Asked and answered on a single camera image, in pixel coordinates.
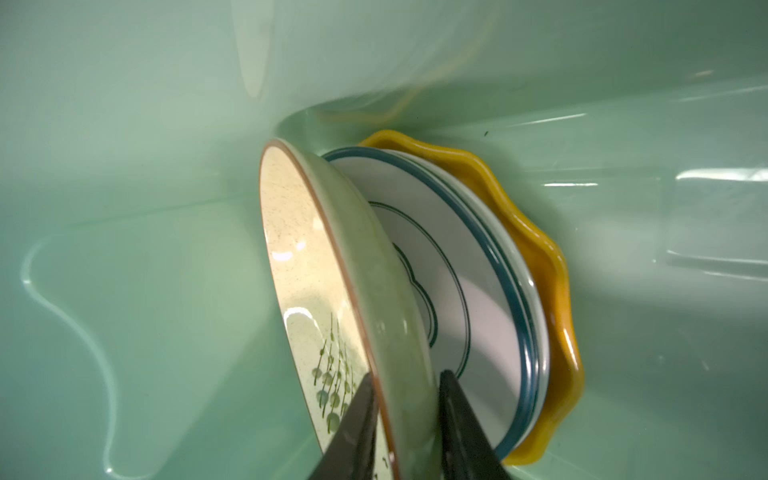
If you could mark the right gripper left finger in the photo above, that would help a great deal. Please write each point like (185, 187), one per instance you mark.
(352, 451)

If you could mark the yellow polka dot plate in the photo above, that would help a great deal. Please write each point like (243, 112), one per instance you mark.
(546, 263)

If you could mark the white teal lettered plate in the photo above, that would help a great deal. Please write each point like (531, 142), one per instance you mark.
(516, 264)

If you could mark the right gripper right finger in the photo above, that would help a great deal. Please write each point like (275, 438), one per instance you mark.
(466, 452)

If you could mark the beige ceramic plate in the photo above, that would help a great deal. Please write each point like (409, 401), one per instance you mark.
(348, 310)

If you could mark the small white green-rimmed plate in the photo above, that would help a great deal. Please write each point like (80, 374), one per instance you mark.
(472, 310)

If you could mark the mint green plastic bin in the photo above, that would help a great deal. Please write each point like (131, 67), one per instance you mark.
(140, 335)

